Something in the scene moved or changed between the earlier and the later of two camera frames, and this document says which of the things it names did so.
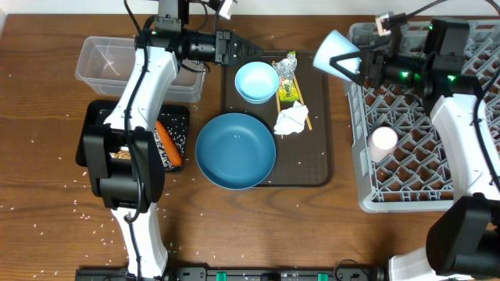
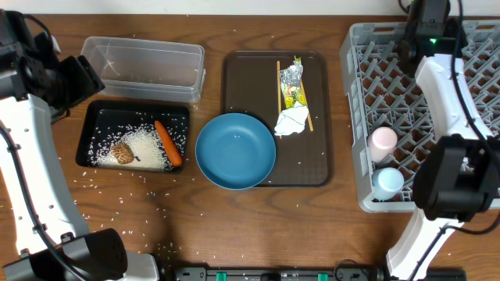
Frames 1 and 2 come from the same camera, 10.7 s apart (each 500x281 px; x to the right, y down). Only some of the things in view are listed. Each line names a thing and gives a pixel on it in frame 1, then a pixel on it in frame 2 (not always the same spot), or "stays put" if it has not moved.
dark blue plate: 236,151 stays put
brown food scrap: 123,154 stays put
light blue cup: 335,44 -> 387,182
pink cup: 382,143 stays put
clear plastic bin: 105,65 stays put
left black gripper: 226,48 -> 82,78
